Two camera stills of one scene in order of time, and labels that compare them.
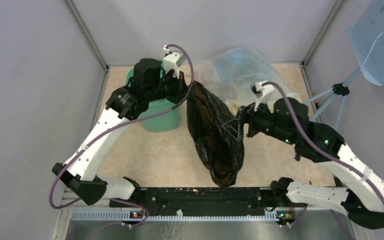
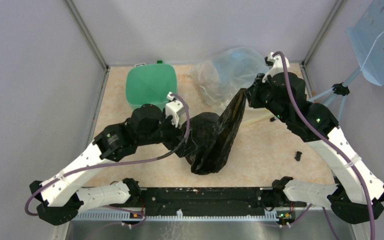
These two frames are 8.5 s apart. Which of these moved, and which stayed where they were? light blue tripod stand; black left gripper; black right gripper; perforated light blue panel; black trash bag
Moved: black trash bag; black right gripper; black left gripper
Stayed: perforated light blue panel; light blue tripod stand
